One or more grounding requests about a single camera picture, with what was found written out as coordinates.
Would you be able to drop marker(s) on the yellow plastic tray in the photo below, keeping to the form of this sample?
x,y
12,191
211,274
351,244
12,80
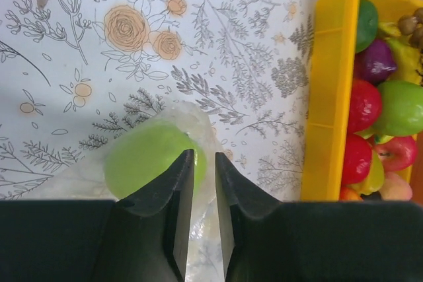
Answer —
x,y
330,86

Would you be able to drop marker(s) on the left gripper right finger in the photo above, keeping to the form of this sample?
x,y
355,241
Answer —
x,y
264,239

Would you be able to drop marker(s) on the brown fake longan bunch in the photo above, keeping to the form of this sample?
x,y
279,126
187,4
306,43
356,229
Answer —
x,y
411,26

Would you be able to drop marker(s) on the clear zip top bag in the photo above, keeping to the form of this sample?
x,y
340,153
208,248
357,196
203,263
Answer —
x,y
85,180

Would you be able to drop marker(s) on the purple fake onion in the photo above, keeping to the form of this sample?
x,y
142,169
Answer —
x,y
375,64

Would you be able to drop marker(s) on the green fake apple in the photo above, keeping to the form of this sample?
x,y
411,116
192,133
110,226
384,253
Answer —
x,y
146,152
401,113

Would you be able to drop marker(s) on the yellow green fake starfruit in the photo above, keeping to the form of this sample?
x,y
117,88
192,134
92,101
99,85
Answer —
x,y
374,180

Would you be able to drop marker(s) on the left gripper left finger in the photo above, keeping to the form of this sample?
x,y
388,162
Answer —
x,y
99,229

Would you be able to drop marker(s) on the orange fake persimmon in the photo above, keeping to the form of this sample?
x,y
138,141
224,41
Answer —
x,y
348,194

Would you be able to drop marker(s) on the green orange fake fruit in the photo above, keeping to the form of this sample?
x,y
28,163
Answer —
x,y
368,20

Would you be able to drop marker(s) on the yellow banana bunch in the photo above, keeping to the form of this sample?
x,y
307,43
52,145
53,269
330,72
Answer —
x,y
407,58

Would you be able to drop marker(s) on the fake peach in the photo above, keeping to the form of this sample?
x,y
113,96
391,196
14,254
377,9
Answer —
x,y
395,188

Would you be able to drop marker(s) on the red fake apple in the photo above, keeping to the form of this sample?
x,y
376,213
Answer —
x,y
398,153

